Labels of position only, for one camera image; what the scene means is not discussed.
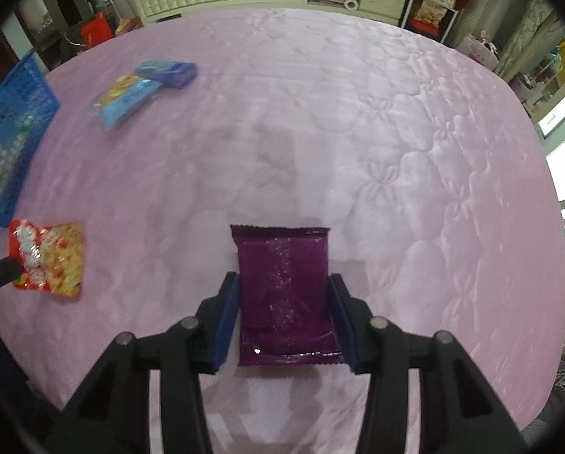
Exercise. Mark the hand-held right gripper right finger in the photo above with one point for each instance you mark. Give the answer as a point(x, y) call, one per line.
point(348, 328)

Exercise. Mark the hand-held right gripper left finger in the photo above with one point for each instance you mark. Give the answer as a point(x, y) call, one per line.
point(223, 319)

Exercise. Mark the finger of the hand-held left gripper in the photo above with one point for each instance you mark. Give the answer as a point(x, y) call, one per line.
point(1, 272)

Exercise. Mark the red and yellow snack packet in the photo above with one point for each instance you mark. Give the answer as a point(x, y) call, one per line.
point(53, 260)

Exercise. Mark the purple snack packet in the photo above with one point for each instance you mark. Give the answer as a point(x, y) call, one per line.
point(284, 288)

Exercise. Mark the blue plastic basket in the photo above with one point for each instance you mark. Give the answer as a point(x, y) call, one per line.
point(15, 104)

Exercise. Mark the light blue biscuit packet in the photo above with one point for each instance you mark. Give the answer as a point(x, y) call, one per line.
point(124, 97)

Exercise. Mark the dark blue snack packet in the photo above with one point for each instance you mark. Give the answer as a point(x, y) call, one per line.
point(169, 72)

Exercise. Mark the pink quilted blanket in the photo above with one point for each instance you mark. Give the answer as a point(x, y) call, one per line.
point(334, 151)

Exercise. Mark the red bag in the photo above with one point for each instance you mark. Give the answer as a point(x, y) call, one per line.
point(95, 30)

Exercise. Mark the pink bag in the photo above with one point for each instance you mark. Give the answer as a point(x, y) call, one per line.
point(478, 49)

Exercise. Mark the white tape roll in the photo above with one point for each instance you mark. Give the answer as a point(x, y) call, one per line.
point(351, 3)

